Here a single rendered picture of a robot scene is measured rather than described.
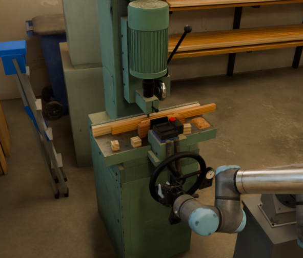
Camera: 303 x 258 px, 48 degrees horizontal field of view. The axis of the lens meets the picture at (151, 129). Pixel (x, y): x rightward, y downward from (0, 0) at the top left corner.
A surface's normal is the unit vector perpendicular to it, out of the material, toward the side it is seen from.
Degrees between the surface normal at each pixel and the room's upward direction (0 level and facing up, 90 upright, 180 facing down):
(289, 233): 0
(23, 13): 90
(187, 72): 90
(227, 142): 0
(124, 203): 90
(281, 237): 0
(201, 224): 69
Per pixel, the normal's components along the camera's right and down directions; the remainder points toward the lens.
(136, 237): 0.41, 0.49
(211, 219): 0.30, 0.16
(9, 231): 0.00, -0.84
